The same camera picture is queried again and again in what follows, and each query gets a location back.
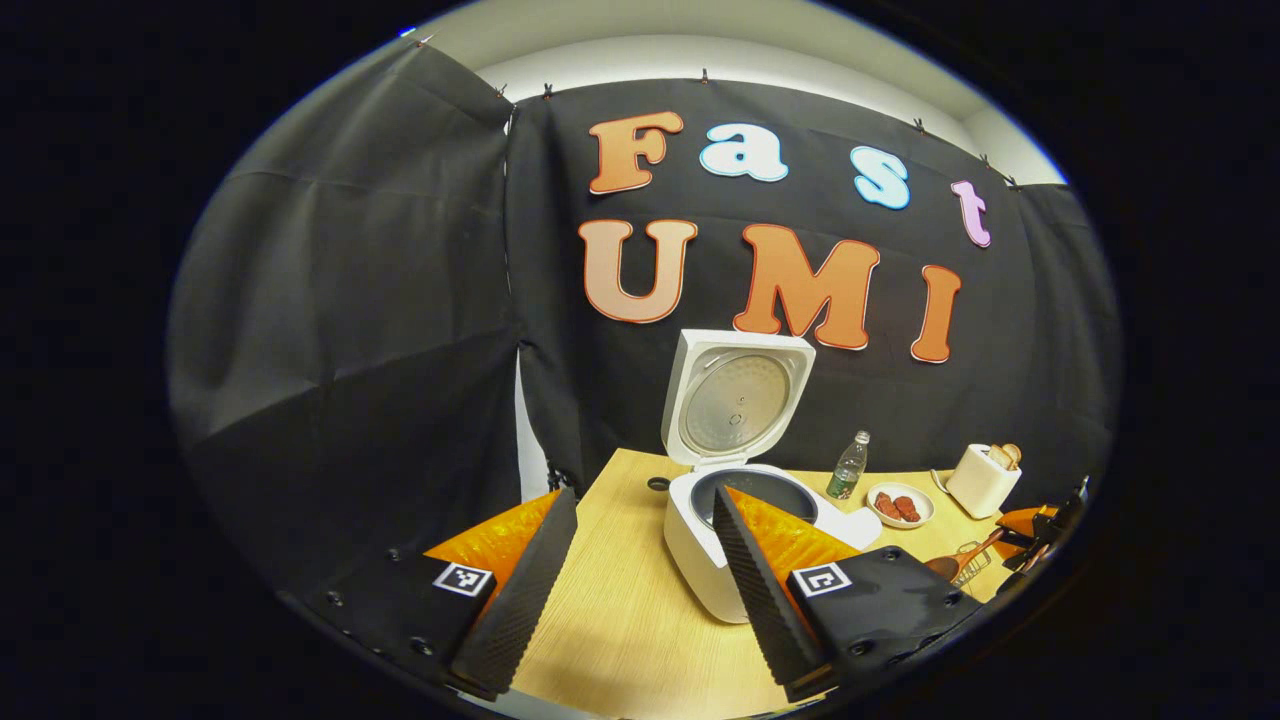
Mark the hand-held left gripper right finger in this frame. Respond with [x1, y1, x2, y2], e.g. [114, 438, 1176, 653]
[710, 486, 986, 704]

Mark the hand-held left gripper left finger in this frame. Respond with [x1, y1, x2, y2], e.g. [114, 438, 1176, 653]
[305, 487, 581, 701]

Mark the wire chopstick holder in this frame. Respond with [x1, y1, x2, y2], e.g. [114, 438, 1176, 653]
[950, 540, 993, 589]

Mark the brown wooden spoon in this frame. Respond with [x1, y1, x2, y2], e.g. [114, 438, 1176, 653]
[925, 528, 1007, 583]

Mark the white rice cooker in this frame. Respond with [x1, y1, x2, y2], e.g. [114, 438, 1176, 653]
[660, 328, 883, 625]

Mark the white toaster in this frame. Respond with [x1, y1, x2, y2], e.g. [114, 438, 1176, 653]
[944, 444, 1024, 520]

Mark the white round plate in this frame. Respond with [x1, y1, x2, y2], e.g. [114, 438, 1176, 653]
[866, 483, 936, 530]

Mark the clear plastic water bottle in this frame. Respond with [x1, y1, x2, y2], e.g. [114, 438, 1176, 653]
[826, 431, 871, 501]

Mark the black backdrop cloth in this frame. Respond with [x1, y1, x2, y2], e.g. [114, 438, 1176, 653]
[165, 38, 1119, 621]

